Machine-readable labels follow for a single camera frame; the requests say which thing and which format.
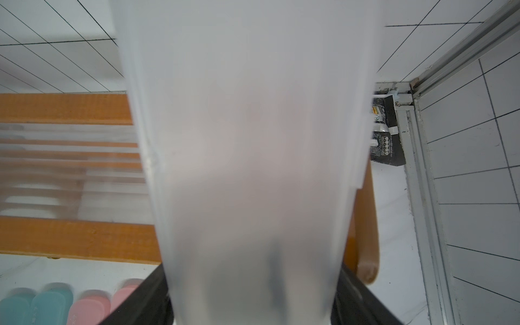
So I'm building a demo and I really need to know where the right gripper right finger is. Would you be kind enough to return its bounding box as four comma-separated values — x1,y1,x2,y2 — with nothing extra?
330,265,402,325

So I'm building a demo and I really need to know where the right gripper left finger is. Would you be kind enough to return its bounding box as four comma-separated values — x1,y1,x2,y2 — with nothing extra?
100,264,175,325

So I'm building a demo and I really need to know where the pink pencil case right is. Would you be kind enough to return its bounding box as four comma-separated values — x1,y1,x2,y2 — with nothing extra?
110,278,143,313

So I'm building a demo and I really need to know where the pink pencil case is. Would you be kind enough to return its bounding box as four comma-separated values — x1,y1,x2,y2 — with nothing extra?
66,290,111,325
110,278,143,313

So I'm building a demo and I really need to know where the pink pencil case left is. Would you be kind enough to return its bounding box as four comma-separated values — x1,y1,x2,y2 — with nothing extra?
66,290,111,325

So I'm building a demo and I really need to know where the teal pencil case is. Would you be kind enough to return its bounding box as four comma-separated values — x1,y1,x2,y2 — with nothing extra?
24,282,74,325
1,288,35,325

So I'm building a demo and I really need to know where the teal pencil case far left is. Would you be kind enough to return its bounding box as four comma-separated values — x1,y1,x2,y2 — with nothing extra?
1,288,35,325

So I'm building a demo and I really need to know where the orange wooden three-tier shelf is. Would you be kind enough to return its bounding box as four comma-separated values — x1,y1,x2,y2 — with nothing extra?
1,93,380,284

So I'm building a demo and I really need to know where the black patterned pouch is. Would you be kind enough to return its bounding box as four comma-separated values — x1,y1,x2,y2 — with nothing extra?
370,95,406,167

